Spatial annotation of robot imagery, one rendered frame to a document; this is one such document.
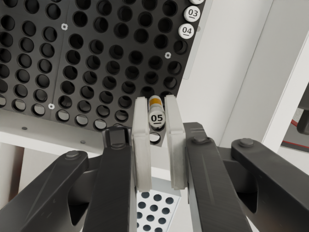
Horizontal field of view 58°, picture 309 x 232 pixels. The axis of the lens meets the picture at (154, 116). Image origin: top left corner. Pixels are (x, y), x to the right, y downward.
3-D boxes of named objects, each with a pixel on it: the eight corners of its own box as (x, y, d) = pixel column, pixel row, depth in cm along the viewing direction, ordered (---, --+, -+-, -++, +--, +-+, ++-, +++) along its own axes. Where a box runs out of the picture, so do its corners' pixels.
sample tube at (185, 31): (185, 37, 28) (192, 40, 23) (173, 35, 28) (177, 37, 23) (188, 25, 27) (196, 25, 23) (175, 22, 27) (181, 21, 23)
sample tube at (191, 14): (190, 23, 27) (197, 23, 23) (178, 20, 27) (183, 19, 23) (193, 10, 27) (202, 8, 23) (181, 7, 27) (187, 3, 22)
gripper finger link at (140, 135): (152, 192, 13) (136, 194, 13) (149, 136, 20) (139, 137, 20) (147, 134, 12) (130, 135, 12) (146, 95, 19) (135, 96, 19)
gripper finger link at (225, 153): (189, 164, 11) (266, 160, 11) (179, 122, 16) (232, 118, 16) (190, 197, 11) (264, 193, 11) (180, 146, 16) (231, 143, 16)
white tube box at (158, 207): (179, 182, 45) (181, 197, 41) (163, 224, 48) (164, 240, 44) (104, 164, 44) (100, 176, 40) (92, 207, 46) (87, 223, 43)
